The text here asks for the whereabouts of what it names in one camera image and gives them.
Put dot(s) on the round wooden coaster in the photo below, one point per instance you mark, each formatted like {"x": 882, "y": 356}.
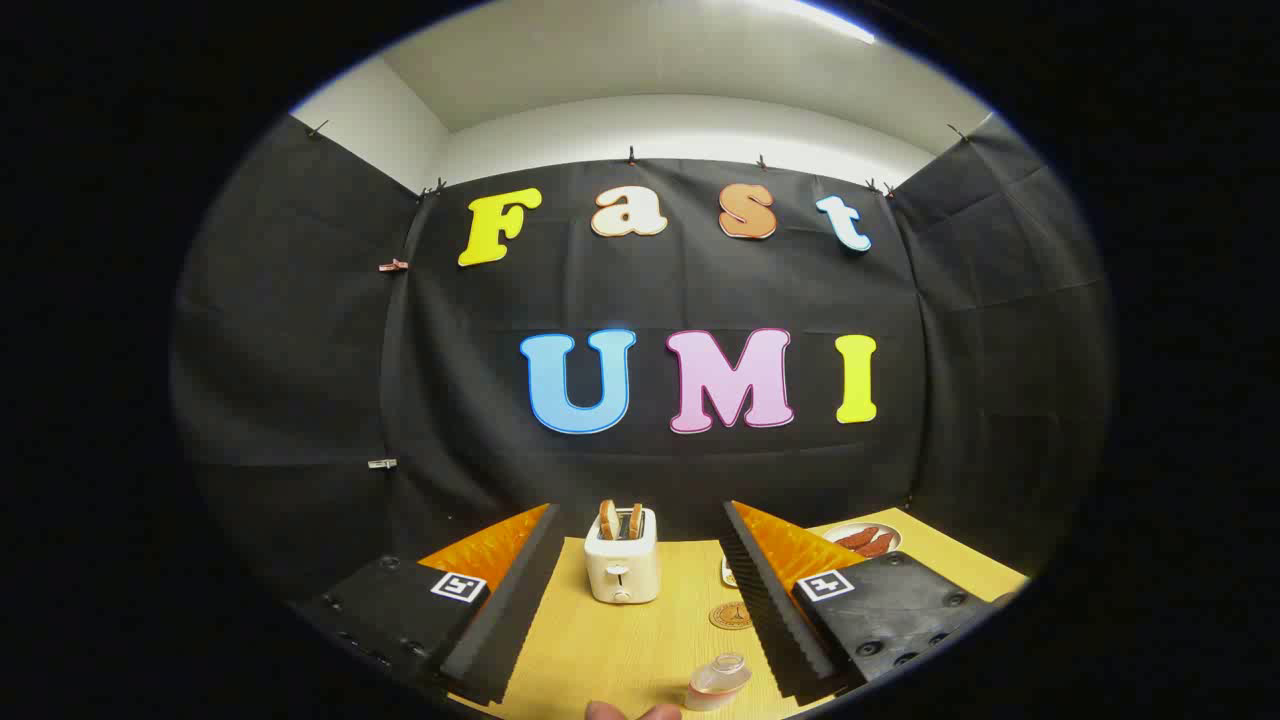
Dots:
{"x": 730, "y": 615}

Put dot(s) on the clear juice bottle pink label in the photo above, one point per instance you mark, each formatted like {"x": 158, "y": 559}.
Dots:
{"x": 718, "y": 682}

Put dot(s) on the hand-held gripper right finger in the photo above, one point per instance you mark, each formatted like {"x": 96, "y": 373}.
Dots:
{"x": 770, "y": 610}

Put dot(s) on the white divided seasoning dish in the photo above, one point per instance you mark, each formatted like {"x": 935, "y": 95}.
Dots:
{"x": 727, "y": 573}

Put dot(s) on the wooden table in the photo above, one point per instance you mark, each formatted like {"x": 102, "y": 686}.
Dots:
{"x": 620, "y": 650}

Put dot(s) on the white oval plate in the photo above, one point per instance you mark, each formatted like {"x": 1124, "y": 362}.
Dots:
{"x": 840, "y": 530}

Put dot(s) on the red meat piece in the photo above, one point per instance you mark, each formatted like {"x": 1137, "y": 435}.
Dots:
{"x": 878, "y": 546}
{"x": 857, "y": 538}

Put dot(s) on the black backdrop cloth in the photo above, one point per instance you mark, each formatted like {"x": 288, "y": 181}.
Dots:
{"x": 650, "y": 290}

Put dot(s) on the white toaster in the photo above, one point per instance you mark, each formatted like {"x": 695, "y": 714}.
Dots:
{"x": 620, "y": 570}

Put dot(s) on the toast slice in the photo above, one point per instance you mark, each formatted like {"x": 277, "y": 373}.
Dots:
{"x": 634, "y": 520}
{"x": 608, "y": 520}

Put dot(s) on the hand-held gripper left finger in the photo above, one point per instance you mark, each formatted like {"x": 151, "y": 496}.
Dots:
{"x": 500, "y": 620}

